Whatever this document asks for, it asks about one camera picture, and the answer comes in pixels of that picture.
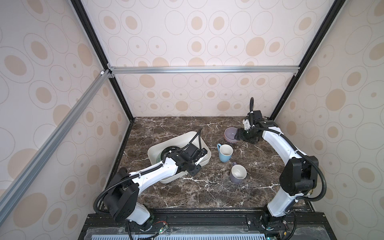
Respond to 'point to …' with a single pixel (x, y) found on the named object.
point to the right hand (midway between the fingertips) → (239, 136)
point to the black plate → (167, 149)
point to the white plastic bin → (191, 143)
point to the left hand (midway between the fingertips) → (200, 164)
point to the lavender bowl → (229, 135)
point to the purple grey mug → (238, 172)
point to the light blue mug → (225, 151)
